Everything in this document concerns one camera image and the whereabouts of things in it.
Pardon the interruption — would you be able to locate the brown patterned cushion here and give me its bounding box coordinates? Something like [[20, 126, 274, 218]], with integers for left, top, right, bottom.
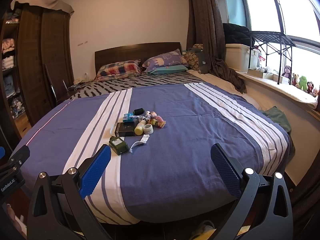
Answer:
[[182, 44, 206, 74]]

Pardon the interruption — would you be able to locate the green cloth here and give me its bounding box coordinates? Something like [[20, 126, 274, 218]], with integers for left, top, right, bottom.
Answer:
[[260, 106, 292, 134]]

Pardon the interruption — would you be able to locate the dark wooden wardrobe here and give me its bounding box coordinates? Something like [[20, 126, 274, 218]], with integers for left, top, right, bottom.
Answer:
[[14, 2, 74, 125]]

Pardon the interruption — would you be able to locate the purple elephant pillow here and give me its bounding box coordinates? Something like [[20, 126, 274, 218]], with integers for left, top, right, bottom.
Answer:
[[142, 49, 189, 72]]

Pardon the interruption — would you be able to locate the plaid pillow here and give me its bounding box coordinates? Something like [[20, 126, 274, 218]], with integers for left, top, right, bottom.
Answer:
[[94, 60, 142, 82]]

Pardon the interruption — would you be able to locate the brown curtain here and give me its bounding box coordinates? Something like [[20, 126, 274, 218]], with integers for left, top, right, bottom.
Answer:
[[187, 0, 246, 93]]

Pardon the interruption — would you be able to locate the white wrapper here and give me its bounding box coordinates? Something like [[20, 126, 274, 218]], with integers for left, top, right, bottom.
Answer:
[[129, 134, 150, 153]]

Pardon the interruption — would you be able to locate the black cardboard box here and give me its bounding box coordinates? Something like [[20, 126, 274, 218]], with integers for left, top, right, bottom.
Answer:
[[114, 121, 136, 137]]

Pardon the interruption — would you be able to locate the white storage box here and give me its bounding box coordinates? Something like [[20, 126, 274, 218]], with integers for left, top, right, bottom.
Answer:
[[225, 43, 259, 73]]

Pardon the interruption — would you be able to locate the beige bear plush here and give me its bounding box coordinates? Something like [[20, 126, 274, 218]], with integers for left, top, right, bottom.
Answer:
[[291, 73, 299, 88]]

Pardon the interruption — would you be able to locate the green lotion bottle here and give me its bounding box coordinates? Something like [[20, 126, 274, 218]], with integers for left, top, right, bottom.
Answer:
[[108, 136, 129, 155]]

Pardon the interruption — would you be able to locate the black jacket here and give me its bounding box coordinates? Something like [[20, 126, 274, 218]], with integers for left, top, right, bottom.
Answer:
[[223, 23, 255, 47]]

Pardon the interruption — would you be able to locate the green frog plush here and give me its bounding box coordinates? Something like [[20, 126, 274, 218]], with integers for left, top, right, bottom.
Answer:
[[299, 76, 308, 92]]

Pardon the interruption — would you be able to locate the purple monkey plush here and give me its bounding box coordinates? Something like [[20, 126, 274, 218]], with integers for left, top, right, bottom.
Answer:
[[282, 66, 292, 79]]

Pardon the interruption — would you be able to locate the dark wooden headboard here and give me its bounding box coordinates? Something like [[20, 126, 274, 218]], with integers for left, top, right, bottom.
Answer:
[[94, 42, 182, 74]]

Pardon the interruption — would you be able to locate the blue white striped bedspread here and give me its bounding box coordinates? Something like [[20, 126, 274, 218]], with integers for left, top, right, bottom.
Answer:
[[20, 83, 290, 225]]

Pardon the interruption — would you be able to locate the pink colourful toy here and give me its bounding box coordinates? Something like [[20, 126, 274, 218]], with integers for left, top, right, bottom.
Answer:
[[149, 112, 166, 128]]

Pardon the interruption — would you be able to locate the teal pillow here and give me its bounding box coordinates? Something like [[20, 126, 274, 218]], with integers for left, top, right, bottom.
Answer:
[[147, 64, 188, 75]]

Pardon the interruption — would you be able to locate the black thread spool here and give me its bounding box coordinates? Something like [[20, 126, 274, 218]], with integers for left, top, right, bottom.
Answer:
[[133, 108, 145, 115]]

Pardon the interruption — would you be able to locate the blue plastic packet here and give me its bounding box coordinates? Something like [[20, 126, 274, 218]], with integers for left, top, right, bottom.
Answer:
[[123, 113, 136, 122]]

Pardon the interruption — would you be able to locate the black metal rack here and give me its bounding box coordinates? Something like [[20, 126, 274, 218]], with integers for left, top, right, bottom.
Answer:
[[249, 31, 296, 84]]

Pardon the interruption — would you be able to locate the black zebra pattern sheet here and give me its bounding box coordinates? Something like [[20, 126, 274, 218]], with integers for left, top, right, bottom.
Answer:
[[69, 72, 203, 100]]

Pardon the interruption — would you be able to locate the yellow capped white bottle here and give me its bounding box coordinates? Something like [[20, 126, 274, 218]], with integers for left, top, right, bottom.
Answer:
[[134, 120, 146, 135]]

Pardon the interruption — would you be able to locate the white tape roll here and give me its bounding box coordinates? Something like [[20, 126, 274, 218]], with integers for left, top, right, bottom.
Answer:
[[143, 124, 153, 135]]

